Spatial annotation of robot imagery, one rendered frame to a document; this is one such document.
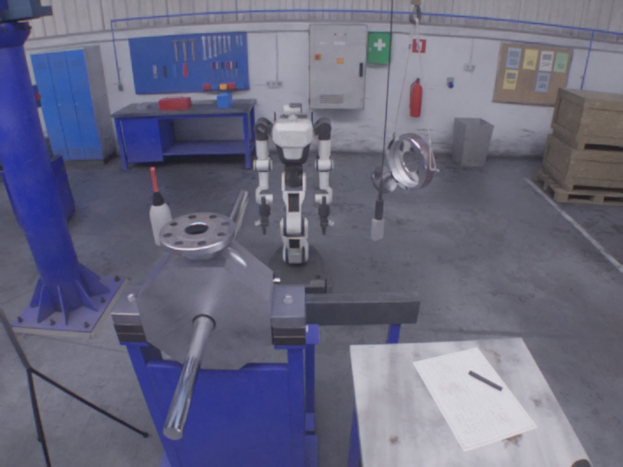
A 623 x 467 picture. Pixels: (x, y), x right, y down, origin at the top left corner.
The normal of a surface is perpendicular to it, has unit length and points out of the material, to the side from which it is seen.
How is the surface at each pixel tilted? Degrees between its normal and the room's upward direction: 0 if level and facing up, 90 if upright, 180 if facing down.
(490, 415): 0
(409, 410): 0
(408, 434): 0
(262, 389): 90
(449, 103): 90
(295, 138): 90
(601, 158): 90
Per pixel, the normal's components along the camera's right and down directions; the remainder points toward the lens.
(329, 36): -0.01, 0.48
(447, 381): 0.00, -0.88
